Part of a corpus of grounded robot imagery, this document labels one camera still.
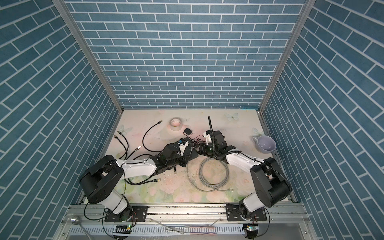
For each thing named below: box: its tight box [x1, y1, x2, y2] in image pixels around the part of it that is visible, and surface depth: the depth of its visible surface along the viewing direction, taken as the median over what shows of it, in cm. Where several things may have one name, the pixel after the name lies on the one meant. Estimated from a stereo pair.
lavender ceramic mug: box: [252, 135, 277, 154], surface depth 98 cm
